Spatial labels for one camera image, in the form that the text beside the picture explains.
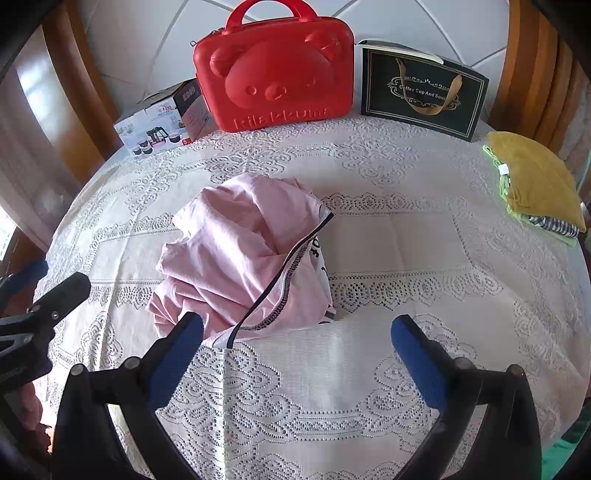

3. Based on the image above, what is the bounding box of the striped folded cloth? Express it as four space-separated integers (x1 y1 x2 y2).
522 213 581 238

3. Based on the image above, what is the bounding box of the pink shirt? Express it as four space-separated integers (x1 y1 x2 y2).
147 173 337 349

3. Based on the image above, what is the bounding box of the wooden chair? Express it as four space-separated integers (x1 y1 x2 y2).
41 0 124 182
488 0 591 163

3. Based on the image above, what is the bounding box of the red bear-face carry case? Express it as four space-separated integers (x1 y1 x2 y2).
191 0 356 134

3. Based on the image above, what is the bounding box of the black gift bag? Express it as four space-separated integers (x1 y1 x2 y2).
360 41 490 143

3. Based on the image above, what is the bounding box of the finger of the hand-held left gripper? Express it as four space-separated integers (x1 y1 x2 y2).
0 257 49 302
31 271 92 334

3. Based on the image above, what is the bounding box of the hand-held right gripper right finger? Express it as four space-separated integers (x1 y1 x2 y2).
390 315 543 480

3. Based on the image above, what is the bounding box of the folded yellow cloth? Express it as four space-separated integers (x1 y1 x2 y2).
487 130 587 233

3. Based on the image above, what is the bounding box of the printed cardboard box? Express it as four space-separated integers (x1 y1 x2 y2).
113 78 214 161

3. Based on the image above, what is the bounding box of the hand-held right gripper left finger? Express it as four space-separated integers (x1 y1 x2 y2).
52 311 206 480

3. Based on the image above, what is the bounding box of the white lace tablecloth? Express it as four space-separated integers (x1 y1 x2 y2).
33 111 583 480

